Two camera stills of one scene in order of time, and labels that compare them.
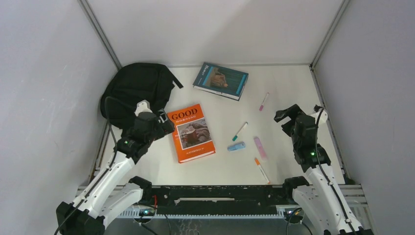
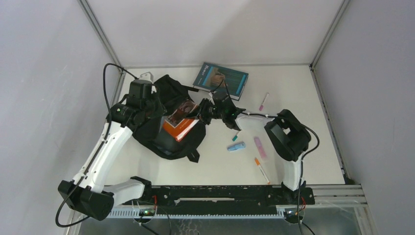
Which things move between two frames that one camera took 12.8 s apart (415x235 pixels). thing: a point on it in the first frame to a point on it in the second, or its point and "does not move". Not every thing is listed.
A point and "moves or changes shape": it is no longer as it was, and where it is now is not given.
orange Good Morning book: [191, 136] moves or changes shape
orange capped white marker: [258, 163] does not move
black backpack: [133, 82] to [150, 134]
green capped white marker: [240, 131] does not move
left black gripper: [167, 128] to [161, 109]
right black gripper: [291, 112] to [203, 105]
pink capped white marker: [261, 106] does not move
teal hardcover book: [221, 81] does not move
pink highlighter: [261, 147] does not move
